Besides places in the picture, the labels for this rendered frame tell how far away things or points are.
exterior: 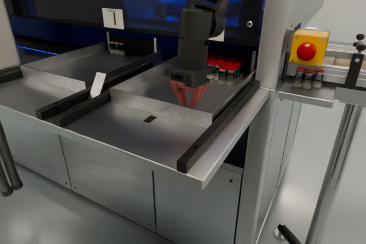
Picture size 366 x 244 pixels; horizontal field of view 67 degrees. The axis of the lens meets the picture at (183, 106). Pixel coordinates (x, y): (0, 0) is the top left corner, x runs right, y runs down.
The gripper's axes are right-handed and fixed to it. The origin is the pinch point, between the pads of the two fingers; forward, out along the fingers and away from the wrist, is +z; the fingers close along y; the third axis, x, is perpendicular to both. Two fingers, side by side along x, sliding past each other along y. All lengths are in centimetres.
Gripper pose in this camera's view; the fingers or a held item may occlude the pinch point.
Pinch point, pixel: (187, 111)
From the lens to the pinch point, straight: 56.4
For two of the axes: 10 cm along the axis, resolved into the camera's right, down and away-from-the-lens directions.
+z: -0.8, 9.4, 3.3
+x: -8.7, -2.3, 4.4
